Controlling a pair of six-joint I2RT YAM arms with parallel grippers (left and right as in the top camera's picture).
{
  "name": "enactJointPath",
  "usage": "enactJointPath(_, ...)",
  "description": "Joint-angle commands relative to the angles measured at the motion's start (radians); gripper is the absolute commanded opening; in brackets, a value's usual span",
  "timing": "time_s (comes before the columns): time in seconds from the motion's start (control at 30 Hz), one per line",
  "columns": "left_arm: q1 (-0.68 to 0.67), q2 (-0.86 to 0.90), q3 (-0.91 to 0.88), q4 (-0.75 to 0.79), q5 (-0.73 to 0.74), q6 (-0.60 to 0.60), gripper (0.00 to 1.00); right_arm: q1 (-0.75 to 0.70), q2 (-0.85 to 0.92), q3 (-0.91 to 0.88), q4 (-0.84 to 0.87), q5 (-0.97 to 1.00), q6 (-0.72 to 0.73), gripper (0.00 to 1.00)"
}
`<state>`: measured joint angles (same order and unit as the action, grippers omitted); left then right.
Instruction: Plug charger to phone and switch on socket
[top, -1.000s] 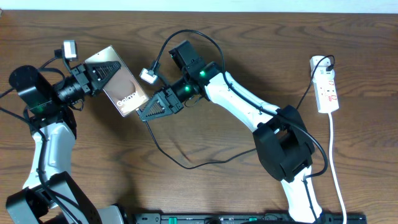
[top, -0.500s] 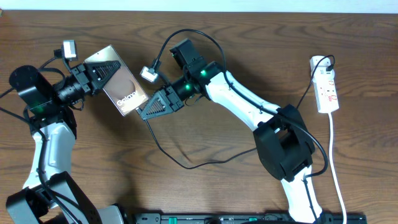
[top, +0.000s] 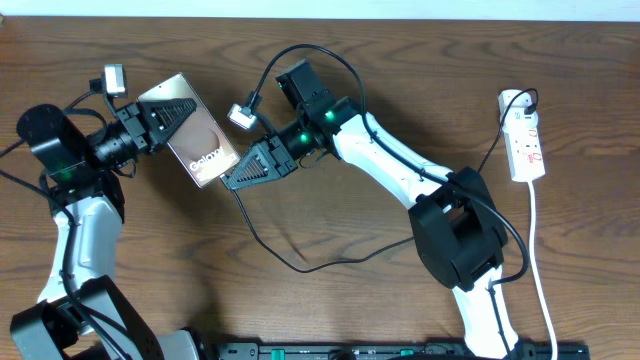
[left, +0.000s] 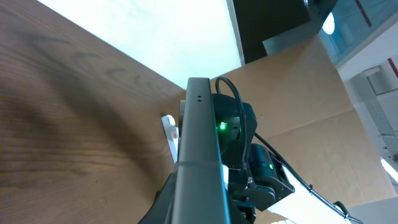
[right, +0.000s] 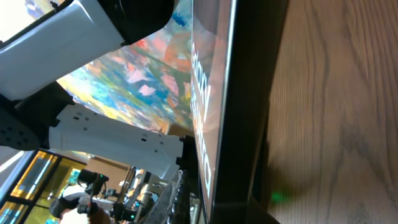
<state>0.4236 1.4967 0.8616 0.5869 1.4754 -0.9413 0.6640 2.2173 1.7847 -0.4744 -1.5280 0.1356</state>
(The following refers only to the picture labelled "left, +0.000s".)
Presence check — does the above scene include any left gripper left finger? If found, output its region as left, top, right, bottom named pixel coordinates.
left=138, top=173, right=176, bottom=224

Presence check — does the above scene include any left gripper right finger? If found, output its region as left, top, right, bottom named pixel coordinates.
left=228, top=187, right=256, bottom=224

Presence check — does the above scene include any brown cardboard panel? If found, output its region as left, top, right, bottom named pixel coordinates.
left=226, top=37, right=397, bottom=208

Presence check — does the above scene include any black right camera cable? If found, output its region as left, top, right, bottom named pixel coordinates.
left=215, top=75, right=364, bottom=224

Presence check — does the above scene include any white power strip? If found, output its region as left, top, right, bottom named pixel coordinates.
left=161, top=114, right=179, bottom=164

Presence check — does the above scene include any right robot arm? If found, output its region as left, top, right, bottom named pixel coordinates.
left=213, top=94, right=349, bottom=223

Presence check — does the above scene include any brown Galaxy smartphone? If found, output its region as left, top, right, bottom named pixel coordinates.
left=171, top=78, right=230, bottom=224

